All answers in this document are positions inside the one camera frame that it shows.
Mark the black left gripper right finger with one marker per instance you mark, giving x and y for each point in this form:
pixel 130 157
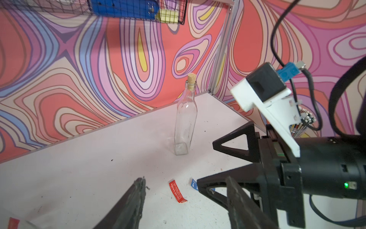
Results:
pixel 243 212

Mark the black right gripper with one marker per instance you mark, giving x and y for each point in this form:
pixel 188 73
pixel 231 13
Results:
pixel 283 178

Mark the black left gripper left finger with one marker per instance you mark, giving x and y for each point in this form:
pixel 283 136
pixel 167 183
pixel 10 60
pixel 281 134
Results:
pixel 127 212

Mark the red label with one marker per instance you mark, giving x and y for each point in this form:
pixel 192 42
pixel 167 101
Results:
pixel 176 192
pixel 13 223

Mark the blue white bottle label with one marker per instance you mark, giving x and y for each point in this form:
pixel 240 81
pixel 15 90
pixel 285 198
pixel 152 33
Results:
pixel 195 186

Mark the clear square bottle with cork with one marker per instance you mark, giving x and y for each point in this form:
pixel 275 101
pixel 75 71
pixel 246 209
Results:
pixel 185 118

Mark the clear glass bottle black cap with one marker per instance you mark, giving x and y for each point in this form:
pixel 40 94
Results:
pixel 24 224

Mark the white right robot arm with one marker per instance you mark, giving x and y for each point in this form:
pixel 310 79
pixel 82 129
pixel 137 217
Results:
pixel 332 166

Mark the blue plastic tool in basket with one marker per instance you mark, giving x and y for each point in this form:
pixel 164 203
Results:
pixel 142 10

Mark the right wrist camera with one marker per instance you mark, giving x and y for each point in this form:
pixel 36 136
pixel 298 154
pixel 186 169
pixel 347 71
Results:
pixel 265 90

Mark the black wire basket back wall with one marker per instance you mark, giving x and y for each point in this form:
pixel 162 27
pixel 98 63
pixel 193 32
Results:
pixel 160 11

